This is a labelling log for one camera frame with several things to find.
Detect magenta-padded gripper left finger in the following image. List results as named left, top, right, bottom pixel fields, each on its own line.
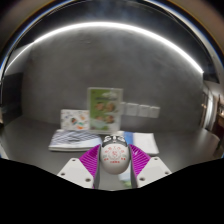
left=56, top=143, right=102, bottom=190

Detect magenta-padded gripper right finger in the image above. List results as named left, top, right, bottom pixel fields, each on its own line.
left=128, top=143, right=173, bottom=190

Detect white computer mouse with print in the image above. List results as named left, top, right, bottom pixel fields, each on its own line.
left=99, top=134, right=130, bottom=176

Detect white book with blue band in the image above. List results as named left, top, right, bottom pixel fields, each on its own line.
left=123, top=131, right=160, bottom=156

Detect grey striped book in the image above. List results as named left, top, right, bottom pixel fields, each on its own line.
left=48, top=128, right=103, bottom=153

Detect small colourful printed card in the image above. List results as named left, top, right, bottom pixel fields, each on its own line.
left=60, top=108, right=91, bottom=132

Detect green menu sign stand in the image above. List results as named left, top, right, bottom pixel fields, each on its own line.
left=86, top=86, right=124, bottom=135

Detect white ceiling light strip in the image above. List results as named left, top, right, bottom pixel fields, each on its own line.
left=3, top=20, right=205, bottom=76

